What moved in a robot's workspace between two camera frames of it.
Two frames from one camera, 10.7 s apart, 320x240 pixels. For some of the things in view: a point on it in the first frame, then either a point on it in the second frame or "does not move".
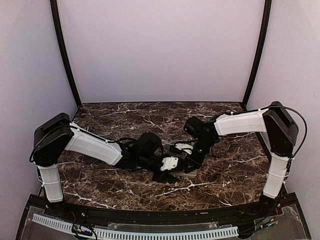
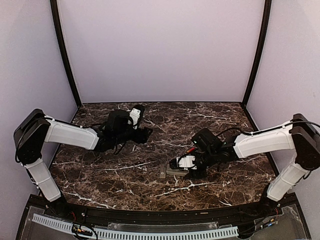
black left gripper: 164,176 to 142,135
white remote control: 182,174 does not move
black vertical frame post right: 266,19 does not move
